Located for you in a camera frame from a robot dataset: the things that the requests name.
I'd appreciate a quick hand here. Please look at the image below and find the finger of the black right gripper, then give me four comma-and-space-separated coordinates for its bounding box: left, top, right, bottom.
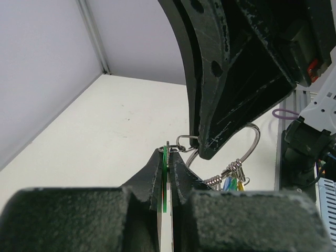
159, 1, 204, 147

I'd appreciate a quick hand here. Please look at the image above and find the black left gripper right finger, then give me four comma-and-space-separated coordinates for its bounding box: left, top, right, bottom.
169, 153, 333, 251

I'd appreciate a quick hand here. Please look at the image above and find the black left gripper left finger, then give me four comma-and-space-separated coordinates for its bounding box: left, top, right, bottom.
1, 151, 162, 251

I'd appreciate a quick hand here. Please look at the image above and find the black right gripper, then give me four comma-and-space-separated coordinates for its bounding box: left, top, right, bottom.
183, 1, 335, 160

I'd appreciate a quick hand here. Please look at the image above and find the silver keyring with keys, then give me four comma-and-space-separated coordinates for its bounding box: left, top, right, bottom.
175, 123, 261, 192

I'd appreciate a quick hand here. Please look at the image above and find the key with green tag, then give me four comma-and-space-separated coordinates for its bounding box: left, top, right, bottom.
159, 141, 179, 252

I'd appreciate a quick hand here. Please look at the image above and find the left aluminium frame post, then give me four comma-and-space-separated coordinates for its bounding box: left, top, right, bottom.
76, 0, 112, 75

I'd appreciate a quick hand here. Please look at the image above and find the white slotted cable duct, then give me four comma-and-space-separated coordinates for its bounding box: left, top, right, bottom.
317, 178, 335, 230

